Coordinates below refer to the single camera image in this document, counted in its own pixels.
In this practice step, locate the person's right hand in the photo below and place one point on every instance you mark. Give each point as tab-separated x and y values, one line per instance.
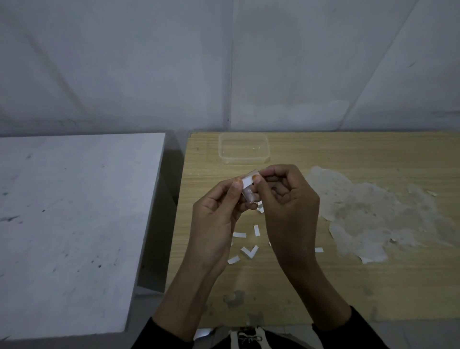
291	226

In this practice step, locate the person's left hand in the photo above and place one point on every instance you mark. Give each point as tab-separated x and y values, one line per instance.
210	230

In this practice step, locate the person's right thumb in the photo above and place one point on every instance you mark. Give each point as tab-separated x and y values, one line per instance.
261	197

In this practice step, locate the person's left thumb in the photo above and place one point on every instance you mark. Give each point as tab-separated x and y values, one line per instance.
229	193

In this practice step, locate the small clear vial white label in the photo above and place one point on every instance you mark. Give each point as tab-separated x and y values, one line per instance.
248	187

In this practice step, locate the person's right forearm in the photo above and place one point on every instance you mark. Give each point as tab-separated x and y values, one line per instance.
316	294

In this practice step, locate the person's left forearm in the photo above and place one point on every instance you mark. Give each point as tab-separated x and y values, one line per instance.
187	302

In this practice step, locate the clear plastic food container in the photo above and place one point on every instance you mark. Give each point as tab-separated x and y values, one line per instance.
244	148

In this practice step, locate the scattered white paper strips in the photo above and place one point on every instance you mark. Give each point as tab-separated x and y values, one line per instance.
249	251

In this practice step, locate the black long-sleeved top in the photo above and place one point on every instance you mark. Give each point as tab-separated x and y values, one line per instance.
345	334

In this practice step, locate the white table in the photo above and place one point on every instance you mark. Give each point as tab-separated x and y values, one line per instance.
72	230

